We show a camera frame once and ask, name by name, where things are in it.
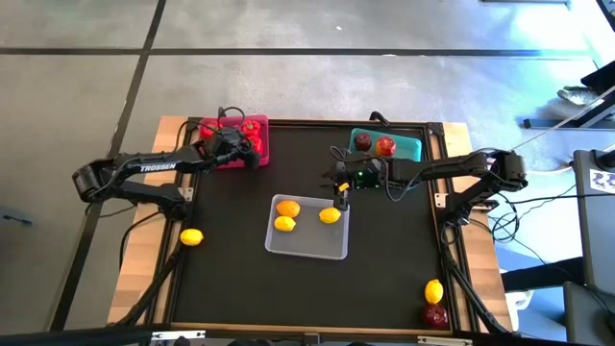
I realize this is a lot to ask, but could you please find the silver frame bracket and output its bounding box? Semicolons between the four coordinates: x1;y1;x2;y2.
150;329;207;342
416;335;474;346

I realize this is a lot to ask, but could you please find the orange citrus fruit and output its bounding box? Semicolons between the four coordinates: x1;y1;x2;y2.
275;199;302;219

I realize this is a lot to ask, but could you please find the grey shoe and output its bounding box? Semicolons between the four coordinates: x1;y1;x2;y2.
555;85;603;107

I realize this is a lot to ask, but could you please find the black stand leg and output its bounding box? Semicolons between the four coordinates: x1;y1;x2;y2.
522;93;615;131

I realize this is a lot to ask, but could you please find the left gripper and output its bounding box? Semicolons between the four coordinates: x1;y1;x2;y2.
207;128;262;170

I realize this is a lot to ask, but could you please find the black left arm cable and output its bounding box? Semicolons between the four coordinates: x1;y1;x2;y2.
177;105;247;145

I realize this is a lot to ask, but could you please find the white floor object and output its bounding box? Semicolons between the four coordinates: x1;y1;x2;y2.
507;289;535;316

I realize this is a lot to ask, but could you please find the clear plastic bin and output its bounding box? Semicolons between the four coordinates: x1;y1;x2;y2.
263;193;351;261

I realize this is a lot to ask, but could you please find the white floor cable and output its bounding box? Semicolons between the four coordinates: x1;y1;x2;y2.
499;86;615;156

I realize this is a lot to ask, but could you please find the black overhead bar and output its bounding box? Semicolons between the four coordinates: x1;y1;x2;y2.
0;324;162;346

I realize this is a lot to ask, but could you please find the black table cable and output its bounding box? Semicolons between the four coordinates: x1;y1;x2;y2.
117;210;162;273

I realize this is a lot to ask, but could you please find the teal plastic bin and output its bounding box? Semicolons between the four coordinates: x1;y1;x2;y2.
348;126;424;163

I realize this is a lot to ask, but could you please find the coiled black floor cable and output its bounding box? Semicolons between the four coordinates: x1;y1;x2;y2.
489;201;549;265

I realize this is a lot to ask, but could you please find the pink plastic bin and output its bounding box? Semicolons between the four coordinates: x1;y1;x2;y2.
198;113;271;170

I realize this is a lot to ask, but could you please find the black furniture piece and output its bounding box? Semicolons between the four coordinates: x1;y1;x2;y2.
579;60;615;96

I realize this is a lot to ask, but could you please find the grey cabinet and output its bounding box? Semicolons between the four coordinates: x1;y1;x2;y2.
562;280;615;346

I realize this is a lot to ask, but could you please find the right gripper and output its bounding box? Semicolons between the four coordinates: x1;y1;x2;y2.
320;160;387;211

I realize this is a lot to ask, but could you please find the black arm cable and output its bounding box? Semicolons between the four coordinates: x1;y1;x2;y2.
177;105;247;145
329;144;422;203

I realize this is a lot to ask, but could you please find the yellow lemon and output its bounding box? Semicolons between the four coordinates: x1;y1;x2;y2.
273;215;297;234
179;228;205;247
318;207;343;225
424;279;445;306

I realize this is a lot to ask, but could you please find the red yellow apple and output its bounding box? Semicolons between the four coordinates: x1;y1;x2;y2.
374;136;398;159

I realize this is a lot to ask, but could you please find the small dark floor object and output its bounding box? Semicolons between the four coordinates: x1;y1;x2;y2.
1;212;36;227

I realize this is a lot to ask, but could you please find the black table mat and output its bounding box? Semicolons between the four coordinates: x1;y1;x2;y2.
171;122;453;333

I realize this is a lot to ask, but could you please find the black floor beam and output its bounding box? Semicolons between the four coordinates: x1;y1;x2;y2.
500;256;598;293

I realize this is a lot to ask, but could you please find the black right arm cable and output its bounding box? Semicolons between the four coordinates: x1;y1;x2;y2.
329;144;422;203

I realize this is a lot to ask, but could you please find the grey equipment cart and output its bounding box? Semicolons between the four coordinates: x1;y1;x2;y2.
573;147;615;295

